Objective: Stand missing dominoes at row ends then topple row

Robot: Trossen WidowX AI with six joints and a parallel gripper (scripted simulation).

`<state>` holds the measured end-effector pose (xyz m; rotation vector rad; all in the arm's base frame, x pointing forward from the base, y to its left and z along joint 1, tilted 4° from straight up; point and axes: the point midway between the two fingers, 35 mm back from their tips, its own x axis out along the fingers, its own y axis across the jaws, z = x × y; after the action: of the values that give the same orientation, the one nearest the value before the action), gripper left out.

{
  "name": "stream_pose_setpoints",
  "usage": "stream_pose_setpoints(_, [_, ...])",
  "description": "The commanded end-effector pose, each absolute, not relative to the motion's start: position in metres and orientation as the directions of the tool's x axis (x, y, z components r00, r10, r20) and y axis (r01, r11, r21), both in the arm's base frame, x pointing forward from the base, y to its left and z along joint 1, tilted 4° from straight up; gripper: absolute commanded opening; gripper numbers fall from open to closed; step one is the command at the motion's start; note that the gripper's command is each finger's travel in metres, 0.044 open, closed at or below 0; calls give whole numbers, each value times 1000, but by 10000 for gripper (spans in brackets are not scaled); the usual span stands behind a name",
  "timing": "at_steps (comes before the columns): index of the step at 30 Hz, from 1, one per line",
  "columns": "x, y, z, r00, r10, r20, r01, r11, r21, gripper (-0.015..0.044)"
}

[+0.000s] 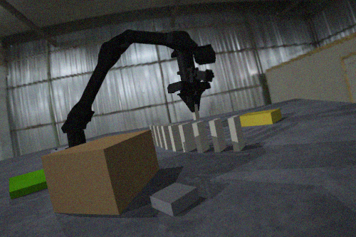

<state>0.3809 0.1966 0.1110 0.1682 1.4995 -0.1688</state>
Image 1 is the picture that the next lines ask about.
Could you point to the yellow block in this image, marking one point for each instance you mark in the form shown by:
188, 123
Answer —
260, 118

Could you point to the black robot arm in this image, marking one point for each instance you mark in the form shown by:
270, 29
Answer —
110, 52

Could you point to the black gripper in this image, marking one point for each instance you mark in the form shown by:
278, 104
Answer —
190, 90

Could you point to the brown rectangular block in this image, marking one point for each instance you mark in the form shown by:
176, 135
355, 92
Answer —
102, 176

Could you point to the green rectangular block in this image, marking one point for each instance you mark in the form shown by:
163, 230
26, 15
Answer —
27, 183

